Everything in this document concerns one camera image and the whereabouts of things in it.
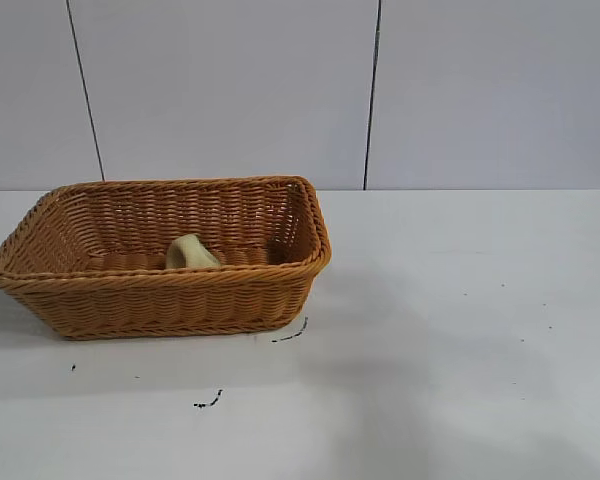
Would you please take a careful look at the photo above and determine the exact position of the brown woven wicker basket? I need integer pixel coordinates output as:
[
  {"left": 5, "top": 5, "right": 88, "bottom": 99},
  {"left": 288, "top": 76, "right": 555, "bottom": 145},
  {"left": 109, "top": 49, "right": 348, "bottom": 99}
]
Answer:
[{"left": 0, "top": 175, "right": 333, "bottom": 342}]

